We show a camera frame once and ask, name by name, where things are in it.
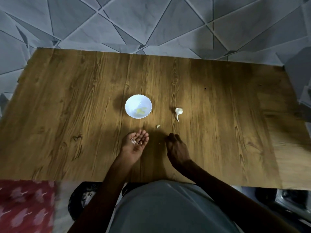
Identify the person's gray garment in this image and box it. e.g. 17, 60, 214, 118
107, 180, 241, 233

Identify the person's left forearm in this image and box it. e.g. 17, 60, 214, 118
68, 156, 134, 233

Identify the red patterned cloth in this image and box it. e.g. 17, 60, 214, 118
0, 179, 59, 233

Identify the shiny metal vessel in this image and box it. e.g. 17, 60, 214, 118
255, 188, 311, 222

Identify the person's right forearm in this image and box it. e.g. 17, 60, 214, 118
180, 160, 302, 233

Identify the black bin bag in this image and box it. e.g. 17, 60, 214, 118
68, 182, 102, 221

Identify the person's right hand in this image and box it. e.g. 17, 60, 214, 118
165, 133, 193, 171

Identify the person's left hand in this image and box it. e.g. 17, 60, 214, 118
120, 129, 150, 166

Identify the white bowl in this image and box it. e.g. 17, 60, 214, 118
125, 94, 152, 119

